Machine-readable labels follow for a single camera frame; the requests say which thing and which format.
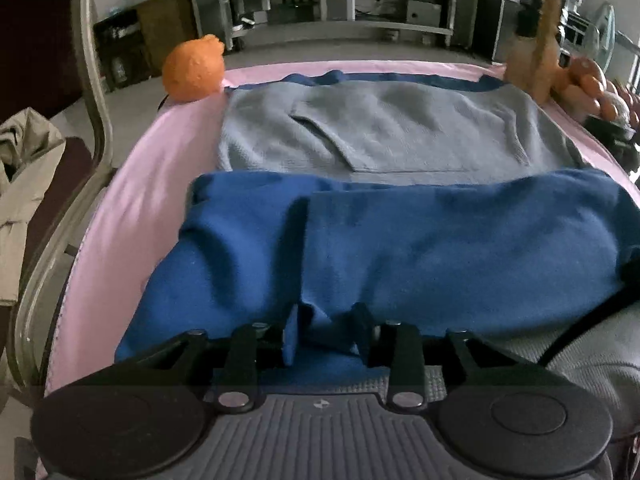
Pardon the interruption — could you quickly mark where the grey and blue hoodie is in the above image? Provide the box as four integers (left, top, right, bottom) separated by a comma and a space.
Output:
114, 70, 640, 426

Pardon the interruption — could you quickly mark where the pink tablecloth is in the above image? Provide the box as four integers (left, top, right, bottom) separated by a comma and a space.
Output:
34, 58, 640, 480

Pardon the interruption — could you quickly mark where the amber drink bottle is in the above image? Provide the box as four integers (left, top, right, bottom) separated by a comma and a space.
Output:
504, 0, 566, 105

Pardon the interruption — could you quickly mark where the beige jacket on chair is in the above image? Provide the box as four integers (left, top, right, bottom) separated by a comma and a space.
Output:
0, 107, 66, 307

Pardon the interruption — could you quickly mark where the white TV stand shelf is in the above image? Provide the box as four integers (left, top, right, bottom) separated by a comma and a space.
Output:
221, 0, 457, 48

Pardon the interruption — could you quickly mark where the brown wooden cabinet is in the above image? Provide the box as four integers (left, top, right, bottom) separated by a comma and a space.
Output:
134, 0, 198, 76

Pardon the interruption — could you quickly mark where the standing electric fan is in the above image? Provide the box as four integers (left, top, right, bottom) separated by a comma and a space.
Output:
582, 2, 617, 72

